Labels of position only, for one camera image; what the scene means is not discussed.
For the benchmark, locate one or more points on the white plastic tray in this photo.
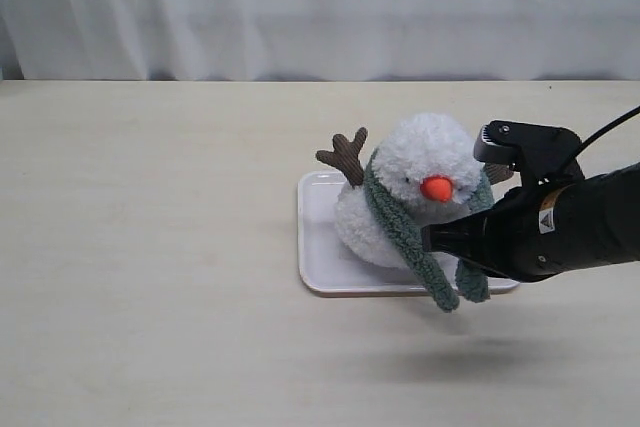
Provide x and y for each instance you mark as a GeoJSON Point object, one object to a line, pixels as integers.
{"type": "Point", "coordinates": [325, 265]}

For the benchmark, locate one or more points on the white plush snowman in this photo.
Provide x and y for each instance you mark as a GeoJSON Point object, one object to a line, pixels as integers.
{"type": "Point", "coordinates": [425, 163]}

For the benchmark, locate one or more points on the green fuzzy scarf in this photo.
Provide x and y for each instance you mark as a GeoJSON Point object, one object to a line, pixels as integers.
{"type": "Point", "coordinates": [404, 235]}

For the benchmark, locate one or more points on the white curtain backdrop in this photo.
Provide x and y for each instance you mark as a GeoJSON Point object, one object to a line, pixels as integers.
{"type": "Point", "coordinates": [332, 40]}

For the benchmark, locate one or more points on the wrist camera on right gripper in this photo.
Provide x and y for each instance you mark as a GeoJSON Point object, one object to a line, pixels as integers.
{"type": "Point", "coordinates": [538, 152]}

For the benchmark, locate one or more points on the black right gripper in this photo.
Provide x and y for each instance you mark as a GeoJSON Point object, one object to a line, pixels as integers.
{"type": "Point", "coordinates": [525, 237]}

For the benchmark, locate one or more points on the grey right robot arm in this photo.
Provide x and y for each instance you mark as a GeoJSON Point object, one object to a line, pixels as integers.
{"type": "Point", "coordinates": [613, 199]}

